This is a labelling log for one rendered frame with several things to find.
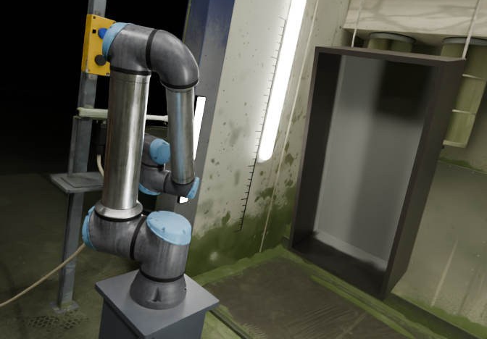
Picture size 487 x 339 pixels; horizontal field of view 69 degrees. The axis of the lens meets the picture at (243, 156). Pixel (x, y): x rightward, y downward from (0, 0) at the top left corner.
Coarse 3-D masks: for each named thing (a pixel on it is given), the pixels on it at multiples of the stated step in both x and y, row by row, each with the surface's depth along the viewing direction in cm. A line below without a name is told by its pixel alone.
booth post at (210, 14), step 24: (192, 0) 192; (216, 0) 186; (192, 24) 193; (216, 24) 191; (192, 48) 193; (216, 48) 196; (216, 72) 201; (216, 96) 206; (168, 168) 209; (192, 216) 220
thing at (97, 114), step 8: (80, 112) 154; (88, 112) 156; (96, 112) 159; (104, 112) 161; (96, 120) 160; (104, 120) 163; (104, 128) 164; (96, 136) 165; (104, 136) 165; (104, 144) 167; (96, 152) 166
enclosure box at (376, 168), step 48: (336, 48) 173; (336, 96) 208; (384, 96) 193; (432, 96) 145; (336, 144) 219; (384, 144) 199; (432, 144) 161; (336, 192) 226; (384, 192) 205; (336, 240) 231; (384, 240) 212; (384, 288) 180
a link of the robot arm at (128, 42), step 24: (120, 24) 98; (120, 48) 96; (144, 48) 95; (120, 72) 98; (144, 72) 101; (120, 96) 101; (144, 96) 104; (120, 120) 103; (144, 120) 108; (120, 144) 105; (120, 168) 107; (120, 192) 110; (96, 216) 112; (120, 216) 111; (96, 240) 114; (120, 240) 112
